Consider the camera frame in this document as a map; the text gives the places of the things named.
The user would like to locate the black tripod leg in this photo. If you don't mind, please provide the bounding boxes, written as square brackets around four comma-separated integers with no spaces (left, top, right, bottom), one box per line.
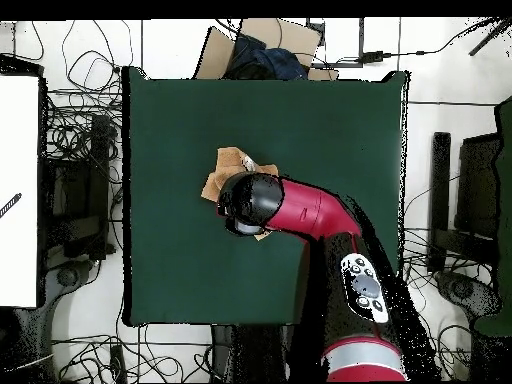
[468,17,512,57]

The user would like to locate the black striped rod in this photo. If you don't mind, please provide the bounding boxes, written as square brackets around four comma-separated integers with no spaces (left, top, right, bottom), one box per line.
[0,192,23,219]

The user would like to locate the black office chair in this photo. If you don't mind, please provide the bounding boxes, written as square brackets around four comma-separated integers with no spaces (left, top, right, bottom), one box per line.
[37,113,119,297]
[427,131,503,321]

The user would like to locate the white board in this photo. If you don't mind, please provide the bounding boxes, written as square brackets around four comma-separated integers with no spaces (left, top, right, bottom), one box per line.
[0,74,41,308]

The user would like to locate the black floor cable heap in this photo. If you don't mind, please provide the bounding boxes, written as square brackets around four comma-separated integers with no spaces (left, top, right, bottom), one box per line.
[51,323,213,383]

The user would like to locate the dark green table cloth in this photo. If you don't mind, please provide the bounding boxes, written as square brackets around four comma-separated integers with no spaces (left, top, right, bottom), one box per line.
[121,65,410,327]

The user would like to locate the tan terry towel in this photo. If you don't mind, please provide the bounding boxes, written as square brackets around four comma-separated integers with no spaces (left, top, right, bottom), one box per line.
[200,146,280,242]

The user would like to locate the black cable bundle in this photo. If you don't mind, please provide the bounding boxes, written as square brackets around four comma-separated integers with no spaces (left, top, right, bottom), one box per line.
[399,227,497,381]

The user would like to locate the dark blue clothing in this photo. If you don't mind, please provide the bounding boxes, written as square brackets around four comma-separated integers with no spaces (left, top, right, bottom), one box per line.
[223,33,309,81]

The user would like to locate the brown cardboard box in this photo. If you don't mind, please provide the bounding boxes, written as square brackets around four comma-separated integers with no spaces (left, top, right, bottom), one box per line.
[193,17,339,81]

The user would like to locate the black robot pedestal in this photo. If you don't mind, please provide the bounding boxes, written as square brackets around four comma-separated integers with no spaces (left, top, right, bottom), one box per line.
[211,323,321,383]

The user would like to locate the black cable tangle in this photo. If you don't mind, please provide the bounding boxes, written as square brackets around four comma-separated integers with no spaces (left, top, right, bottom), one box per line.
[39,19,135,185]

